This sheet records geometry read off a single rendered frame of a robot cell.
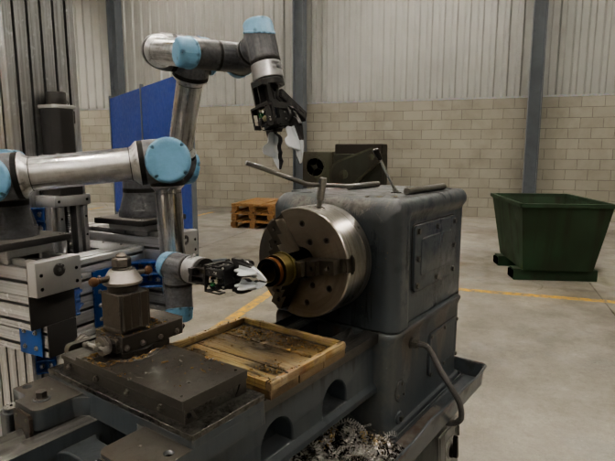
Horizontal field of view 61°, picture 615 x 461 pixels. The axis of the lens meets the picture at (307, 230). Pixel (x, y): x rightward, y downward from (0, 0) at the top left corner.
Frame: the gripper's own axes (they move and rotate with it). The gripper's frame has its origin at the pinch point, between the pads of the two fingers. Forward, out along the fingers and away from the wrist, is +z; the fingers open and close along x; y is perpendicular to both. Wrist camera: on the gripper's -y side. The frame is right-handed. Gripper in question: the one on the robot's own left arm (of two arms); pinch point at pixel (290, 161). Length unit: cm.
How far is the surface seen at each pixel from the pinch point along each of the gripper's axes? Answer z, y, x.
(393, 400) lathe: 73, -30, -3
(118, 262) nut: 16.3, 41.7, -16.7
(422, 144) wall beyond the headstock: -107, -942, -367
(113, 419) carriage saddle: 46, 50, -17
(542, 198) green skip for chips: 40, -592, -77
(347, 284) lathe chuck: 33.6, -11.4, 1.6
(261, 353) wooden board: 45.8, 8.6, -14.8
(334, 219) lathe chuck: 16.3, -13.9, -0.1
